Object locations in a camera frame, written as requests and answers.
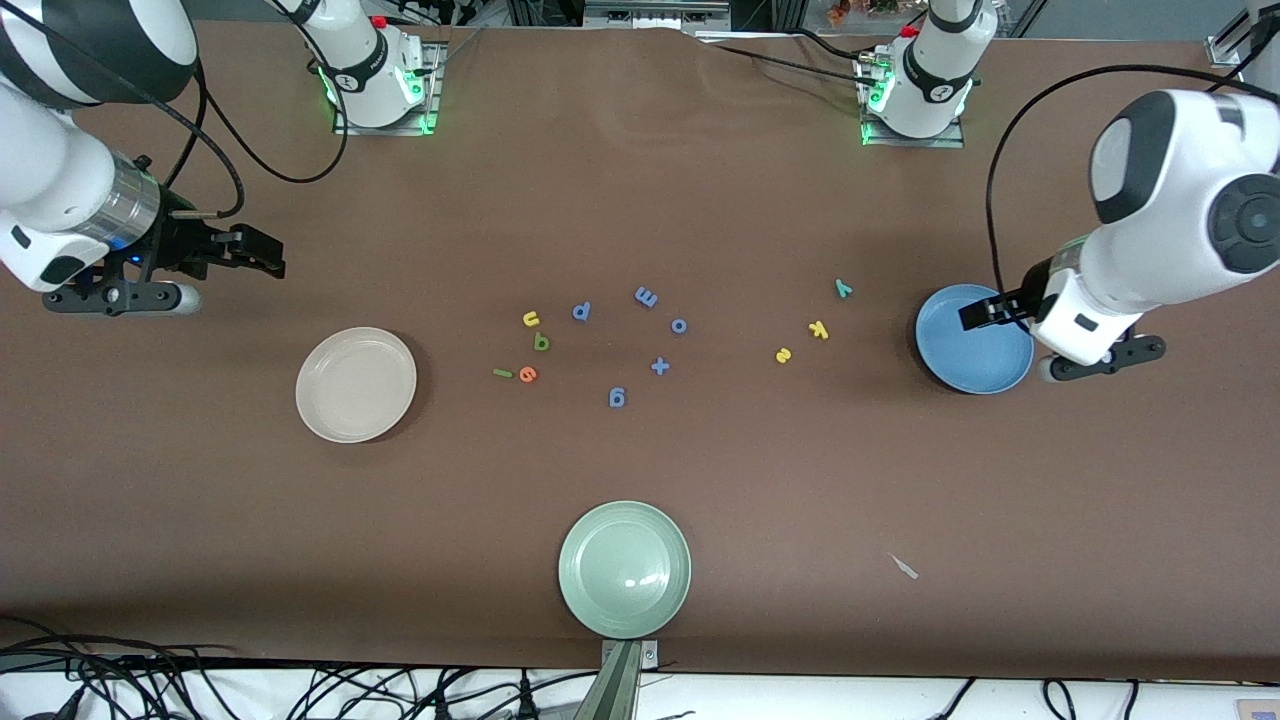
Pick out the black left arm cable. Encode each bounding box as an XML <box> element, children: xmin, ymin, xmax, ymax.
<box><xmin>985</xmin><ymin>64</ymin><xmax>1280</xmax><ymax>301</ymax></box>

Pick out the blue round plate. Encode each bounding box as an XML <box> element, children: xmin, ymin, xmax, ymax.
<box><xmin>915</xmin><ymin>284</ymin><xmax>1035</xmax><ymax>395</ymax></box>

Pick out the orange background clutter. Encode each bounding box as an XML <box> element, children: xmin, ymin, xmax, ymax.
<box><xmin>825</xmin><ymin>0</ymin><xmax>901</xmax><ymax>26</ymax></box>

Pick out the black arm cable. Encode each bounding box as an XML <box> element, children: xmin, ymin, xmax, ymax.
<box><xmin>0</xmin><ymin>0</ymin><xmax>349</xmax><ymax>219</ymax></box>
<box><xmin>985</xmin><ymin>64</ymin><xmax>1280</xmax><ymax>301</ymax></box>

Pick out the aluminium frame profile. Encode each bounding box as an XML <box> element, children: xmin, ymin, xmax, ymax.
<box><xmin>1205</xmin><ymin>10</ymin><xmax>1261</xmax><ymax>69</ymax></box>

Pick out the grey metal rail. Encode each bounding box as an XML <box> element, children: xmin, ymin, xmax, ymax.
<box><xmin>583</xmin><ymin>0</ymin><xmax>733</xmax><ymax>31</ymax></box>

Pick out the green round plate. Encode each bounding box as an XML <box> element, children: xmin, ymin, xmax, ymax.
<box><xmin>558</xmin><ymin>501</ymin><xmax>693</xmax><ymax>640</ymax></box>

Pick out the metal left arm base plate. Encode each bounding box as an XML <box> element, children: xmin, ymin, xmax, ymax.
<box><xmin>858</xmin><ymin>50</ymin><xmax>967</xmax><ymax>150</ymax></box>

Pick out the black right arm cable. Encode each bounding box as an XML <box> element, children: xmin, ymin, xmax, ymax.
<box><xmin>0</xmin><ymin>0</ymin><xmax>349</xmax><ymax>219</ymax></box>

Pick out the beige round plate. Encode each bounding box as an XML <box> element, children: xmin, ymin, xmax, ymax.
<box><xmin>295</xmin><ymin>327</ymin><xmax>418</xmax><ymax>444</ymax></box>

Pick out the black cable on table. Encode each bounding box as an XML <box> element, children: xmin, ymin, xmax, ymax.
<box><xmin>695</xmin><ymin>38</ymin><xmax>886</xmax><ymax>91</ymax></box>

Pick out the brown table cover sheet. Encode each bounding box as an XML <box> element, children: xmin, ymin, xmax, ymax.
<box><xmin>0</xmin><ymin>18</ymin><xmax>1280</xmax><ymax>681</ymax></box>

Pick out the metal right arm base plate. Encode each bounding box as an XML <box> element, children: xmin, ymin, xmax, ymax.
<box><xmin>332</xmin><ymin>40</ymin><xmax>442</xmax><ymax>137</ymax></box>

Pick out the black cable tangle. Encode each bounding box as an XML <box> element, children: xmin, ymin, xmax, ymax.
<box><xmin>0</xmin><ymin>612</ymin><xmax>601</xmax><ymax>720</ymax></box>

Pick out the metal camera stand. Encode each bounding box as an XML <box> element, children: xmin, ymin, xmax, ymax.
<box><xmin>570</xmin><ymin>638</ymin><xmax>661</xmax><ymax>720</ymax></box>

